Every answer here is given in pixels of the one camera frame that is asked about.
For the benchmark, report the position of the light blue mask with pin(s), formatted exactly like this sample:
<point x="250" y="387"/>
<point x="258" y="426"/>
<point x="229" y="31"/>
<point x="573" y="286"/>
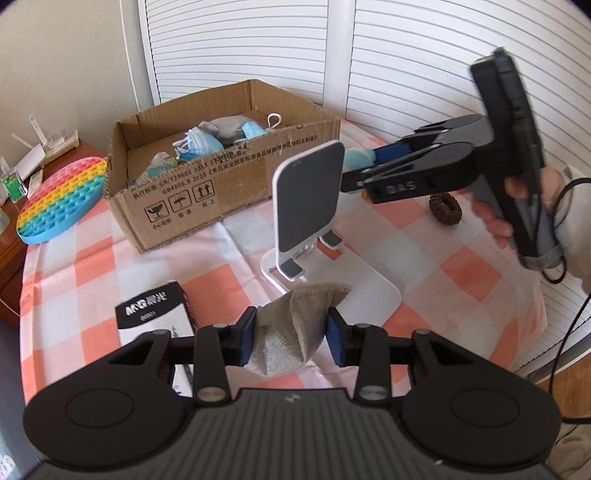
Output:
<point x="358" y="159"/>

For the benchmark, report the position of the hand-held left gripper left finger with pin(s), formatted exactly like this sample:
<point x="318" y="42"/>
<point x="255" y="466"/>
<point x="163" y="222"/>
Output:
<point x="247" y="334"/>

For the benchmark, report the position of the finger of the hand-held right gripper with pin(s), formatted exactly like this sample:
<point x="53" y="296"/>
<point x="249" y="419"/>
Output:
<point x="369" y="176"/>
<point x="395" y="150"/>

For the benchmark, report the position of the white phone stand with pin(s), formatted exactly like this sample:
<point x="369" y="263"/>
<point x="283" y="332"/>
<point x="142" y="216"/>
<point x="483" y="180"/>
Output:
<point x="309" y="198"/>

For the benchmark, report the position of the brown scrunchie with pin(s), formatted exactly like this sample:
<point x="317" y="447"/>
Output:
<point x="434" y="207"/>

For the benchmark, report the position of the rainbow pop-it toy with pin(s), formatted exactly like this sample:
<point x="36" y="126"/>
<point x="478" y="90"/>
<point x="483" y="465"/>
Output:
<point x="60" y="198"/>

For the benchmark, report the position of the white router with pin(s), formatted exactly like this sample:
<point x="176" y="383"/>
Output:
<point x="30" y="159"/>

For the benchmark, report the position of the pink checkered tablecloth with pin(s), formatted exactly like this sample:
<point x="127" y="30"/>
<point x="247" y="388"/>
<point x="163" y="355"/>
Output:
<point x="415" y="258"/>

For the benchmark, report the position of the pale grey cloth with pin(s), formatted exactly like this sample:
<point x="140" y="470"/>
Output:
<point x="159" y="162"/>

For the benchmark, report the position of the person's right hand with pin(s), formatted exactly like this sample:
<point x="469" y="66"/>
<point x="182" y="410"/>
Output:
<point x="494" y="224"/>

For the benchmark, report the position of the brown cardboard box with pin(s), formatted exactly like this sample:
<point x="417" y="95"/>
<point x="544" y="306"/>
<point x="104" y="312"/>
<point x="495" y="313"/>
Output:
<point x="184" y="203"/>

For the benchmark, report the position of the blue face mask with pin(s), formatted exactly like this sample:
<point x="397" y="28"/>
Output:
<point x="203" y="141"/>
<point x="251" y="131"/>

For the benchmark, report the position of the black and white pen box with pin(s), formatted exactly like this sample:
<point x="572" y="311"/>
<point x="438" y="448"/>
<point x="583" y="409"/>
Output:
<point x="152" y="309"/>

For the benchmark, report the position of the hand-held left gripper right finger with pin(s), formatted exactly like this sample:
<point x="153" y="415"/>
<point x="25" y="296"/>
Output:
<point x="333" y="339"/>

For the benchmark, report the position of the white louvered shutters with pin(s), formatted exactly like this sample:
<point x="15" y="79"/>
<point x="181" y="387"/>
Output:
<point x="231" y="41"/>

